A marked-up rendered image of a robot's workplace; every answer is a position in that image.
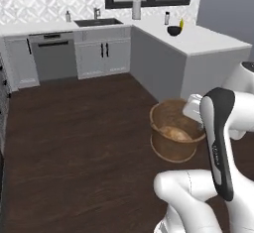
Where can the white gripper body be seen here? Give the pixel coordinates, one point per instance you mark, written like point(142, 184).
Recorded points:
point(192, 108)

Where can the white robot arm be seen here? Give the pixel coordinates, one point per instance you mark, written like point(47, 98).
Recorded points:
point(238, 111)

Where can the brown bread loaf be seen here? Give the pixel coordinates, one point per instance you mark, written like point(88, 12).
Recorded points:
point(176, 133)

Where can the brown wooden basket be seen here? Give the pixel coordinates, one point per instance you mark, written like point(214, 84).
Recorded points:
point(172, 151)

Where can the white dining counter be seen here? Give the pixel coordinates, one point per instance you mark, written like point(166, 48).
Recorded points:
point(198, 45)

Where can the black bowl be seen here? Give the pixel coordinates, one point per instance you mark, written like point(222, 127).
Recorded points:
point(174, 30)

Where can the yellow banana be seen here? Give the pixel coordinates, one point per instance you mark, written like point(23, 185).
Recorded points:
point(181, 23)

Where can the grey shaker with black lid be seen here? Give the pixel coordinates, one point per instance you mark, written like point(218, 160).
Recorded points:
point(167, 19)

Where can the white sink cupboard run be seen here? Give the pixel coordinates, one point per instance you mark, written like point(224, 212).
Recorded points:
point(102, 55)

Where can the white paper towel roll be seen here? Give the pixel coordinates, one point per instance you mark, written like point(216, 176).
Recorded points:
point(136, 9)

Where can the dark sink basin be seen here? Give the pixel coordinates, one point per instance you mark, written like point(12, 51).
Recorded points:
point(98, 22)

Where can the grey sink tap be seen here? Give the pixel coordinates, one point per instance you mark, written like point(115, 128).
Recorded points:
point(96, 13)

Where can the grey dishwasher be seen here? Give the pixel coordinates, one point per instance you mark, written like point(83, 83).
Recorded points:
point(54, 58)

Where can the grey soap dispenser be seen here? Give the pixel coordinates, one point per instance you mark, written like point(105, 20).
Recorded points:
point(68, 17)

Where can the white narrow cupboard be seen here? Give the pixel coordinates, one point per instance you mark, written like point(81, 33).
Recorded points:
point(21, 61)

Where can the grey cupboard run, black knobs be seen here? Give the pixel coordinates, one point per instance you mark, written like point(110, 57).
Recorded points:
point(3, 91)

